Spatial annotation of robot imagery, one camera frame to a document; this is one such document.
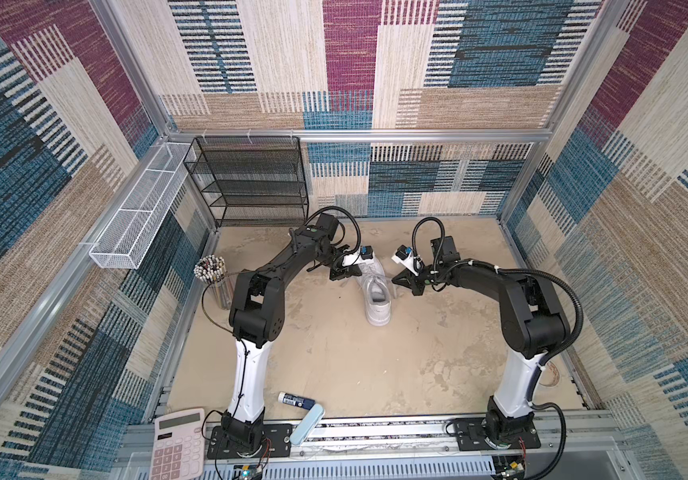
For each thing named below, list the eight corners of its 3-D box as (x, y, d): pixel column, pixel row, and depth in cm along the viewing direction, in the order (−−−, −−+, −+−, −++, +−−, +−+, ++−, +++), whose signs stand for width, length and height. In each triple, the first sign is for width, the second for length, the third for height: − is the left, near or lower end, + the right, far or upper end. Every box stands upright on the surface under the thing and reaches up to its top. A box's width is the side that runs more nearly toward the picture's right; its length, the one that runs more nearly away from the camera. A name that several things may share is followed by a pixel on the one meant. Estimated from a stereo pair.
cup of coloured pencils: (214, 306, 100) (189, 271, 85) (226, 289, 105) (205, 252, 89) (232, 313, 99) (210, 278, 83) (244, 295, 103) (226, 259, 87)
